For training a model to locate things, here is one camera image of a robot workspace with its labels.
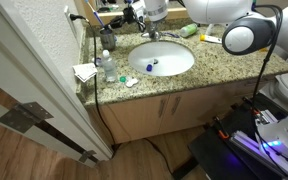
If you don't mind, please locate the green soap pump bottle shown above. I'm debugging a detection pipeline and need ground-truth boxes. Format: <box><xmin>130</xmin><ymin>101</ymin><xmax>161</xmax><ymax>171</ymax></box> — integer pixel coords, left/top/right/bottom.
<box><xmin>179</xmin><ymin>22</ymin><xmax>199</xmax><ymax>38</ymax></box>

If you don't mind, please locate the black base cable bundle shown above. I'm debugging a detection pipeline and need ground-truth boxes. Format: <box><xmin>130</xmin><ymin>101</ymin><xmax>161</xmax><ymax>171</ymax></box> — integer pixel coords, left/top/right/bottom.
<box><xmin>250</xmin><ymin>3</ymin><xmax>288</xmax><ymax>171</ymax></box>

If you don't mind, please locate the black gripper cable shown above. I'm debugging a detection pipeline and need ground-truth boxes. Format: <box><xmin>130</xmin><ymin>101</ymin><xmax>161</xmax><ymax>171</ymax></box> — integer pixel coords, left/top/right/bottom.
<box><xmin>135</xmin><ymin>18</ymin><xmax>148</xmax><ymax>34</ymax></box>

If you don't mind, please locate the metal cabinet door handle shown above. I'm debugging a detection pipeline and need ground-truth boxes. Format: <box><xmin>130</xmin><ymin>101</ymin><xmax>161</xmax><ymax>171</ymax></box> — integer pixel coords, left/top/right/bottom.
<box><xmin>157</xmin><ymin>97</ymin><xmax>168</xmax><ymax>118</ymax></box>
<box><xmin>171</xmin><ymin>96</ymin><xmax>182</xmax><ymax>116</ymax></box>

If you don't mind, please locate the black power cable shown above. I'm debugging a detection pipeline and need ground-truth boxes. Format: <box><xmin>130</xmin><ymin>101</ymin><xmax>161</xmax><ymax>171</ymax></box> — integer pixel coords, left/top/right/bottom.
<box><xmin>69</xmin><ymin>13</ymin><xmax>177</xmax><ymax>176</ymax></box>

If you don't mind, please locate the blue white toothbrush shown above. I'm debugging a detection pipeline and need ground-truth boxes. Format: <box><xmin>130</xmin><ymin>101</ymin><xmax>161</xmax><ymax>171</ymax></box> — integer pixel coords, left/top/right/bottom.
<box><xmin>84</xmin><ymin>0</ymin><xmax>107</xmax><ymax>32</ymax></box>

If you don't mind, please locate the white door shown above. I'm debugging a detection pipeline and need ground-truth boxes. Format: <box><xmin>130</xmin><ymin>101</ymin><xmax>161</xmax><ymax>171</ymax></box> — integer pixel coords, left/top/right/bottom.
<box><xmin>0</xmin><ymin>0</ymin><xmax>114</xmax><ymax>168</ymax></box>

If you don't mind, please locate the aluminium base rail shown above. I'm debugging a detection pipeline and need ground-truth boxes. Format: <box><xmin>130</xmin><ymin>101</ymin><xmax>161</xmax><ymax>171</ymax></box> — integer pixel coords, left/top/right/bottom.
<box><xmin>229</xmin><ymin>129</ymin><xmax>288</xmax><ymax>180</ymax></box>

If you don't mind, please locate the white wall outlet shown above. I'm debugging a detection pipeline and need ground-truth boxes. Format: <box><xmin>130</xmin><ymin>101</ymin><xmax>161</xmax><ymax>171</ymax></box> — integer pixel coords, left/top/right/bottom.
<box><xmin>63</xmin><ymin>5</ymin><xmax>78</xmax><ymax>38</ymax></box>

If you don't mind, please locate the white oval sink basin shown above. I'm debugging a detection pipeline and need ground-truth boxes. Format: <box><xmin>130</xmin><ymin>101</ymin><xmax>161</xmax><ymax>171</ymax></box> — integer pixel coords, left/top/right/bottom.
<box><xmin>127</xmin><ymin>40</ymin><xmax>196</xmax><ymax>77</ymax></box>

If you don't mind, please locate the green white lens case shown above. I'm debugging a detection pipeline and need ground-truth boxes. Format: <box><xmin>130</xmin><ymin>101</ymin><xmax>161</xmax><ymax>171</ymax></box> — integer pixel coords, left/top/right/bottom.
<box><xmin>118</xmin><ymin>75</ymin><xmax>139</xmax><ymax>89</ymax></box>

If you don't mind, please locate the folded white paper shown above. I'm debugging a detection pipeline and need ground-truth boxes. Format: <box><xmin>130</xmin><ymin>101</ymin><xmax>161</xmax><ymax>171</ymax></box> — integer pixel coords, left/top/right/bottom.
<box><xmin>72</xmin><ymin>62</ymin><xmax>98</xmax><ymax>83</ymax></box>

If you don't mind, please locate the small white blue-capped bottle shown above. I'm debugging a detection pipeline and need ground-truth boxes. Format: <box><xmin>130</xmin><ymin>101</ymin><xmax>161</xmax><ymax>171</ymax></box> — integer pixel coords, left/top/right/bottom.
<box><xmin>145</xmin><ymin>58</ymin><xmax>160</xmax><ymax>73</ymax></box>

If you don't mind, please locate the steel cup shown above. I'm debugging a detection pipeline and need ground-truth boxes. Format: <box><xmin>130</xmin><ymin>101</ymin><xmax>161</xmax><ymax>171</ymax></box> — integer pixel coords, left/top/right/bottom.
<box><xmin>99</xmin><ymin>28</ymin><xmax>118</xmax><ymax>52</ymax></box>

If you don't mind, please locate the chrome sink faucet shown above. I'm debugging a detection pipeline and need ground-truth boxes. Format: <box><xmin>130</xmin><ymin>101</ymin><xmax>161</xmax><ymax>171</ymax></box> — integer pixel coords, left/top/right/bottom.
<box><xmin>141</xmin><ymin>20</ymin><xmax>172</xmax><ymax>42</ymax></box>

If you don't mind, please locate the wooden vanity cabinet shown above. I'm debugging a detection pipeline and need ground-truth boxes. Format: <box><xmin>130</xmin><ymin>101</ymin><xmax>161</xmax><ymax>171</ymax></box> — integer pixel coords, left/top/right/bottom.
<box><xmin>75</xmin><ymin>74</ymin><xmax>275</xmax><ymax>146</ymax></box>

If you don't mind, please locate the large metal door hinge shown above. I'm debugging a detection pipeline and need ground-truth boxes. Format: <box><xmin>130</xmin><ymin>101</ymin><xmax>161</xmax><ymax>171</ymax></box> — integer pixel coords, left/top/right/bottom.
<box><xmin>0</xmin><ymin>101</ymin><xmax>54</xmax><ymax>134</ymax></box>

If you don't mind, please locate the clear plastic water bottle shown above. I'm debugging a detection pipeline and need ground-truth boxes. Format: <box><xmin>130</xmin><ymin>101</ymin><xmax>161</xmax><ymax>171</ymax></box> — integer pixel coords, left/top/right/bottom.
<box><xmin>101</xmin><ymin>49</ymin><xmax>118</xmax><ymax>83</ymax></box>

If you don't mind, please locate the purple toothpaste tube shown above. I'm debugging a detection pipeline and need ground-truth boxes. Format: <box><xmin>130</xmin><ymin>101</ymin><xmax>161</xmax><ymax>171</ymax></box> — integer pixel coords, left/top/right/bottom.
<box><xmin>92</xmin><ymin>57</ymin><xmax>104</xmax><ymax>67</ymax></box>

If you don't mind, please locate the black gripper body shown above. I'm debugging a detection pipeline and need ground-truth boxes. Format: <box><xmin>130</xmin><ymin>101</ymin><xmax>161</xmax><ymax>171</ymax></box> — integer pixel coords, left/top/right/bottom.
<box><xmin>121</xmin><ymin>6</ymin><xmax>138</xmax><ymax>25</ymax></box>

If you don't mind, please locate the small metal door hinge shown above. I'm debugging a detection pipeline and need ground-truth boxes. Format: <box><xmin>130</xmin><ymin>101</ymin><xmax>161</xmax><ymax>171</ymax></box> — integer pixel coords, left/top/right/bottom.
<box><xmin>78</xmin><ymin>149</ymin><xmax>98</xmax><ymax>164</ymax></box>

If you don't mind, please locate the black robot cart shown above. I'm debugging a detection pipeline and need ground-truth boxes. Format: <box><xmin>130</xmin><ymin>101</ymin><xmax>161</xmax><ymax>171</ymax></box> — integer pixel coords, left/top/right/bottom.
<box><xmin>187</xmin><ymin>92</ymin><xmax>288</xmax><ymax>180</ymax></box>

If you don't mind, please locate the flat white yellow-capped tube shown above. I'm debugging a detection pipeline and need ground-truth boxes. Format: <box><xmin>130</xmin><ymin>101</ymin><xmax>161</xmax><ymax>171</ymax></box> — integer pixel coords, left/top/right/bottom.
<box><xmin>198</xmin><ymin>33</ymin><xmax>224</xmax><ymax>45</ymax></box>

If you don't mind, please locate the orange black clamp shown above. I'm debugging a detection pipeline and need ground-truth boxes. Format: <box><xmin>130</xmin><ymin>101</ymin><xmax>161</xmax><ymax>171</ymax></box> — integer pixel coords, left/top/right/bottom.
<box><xmin>242</xmin><ymin>96</ymin><xmax>262</xmax><ymax>116</ymax></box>
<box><xmin>213</xmin><ymin>116</ymin><xmax>230</xmax><ymax>140</ymax></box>

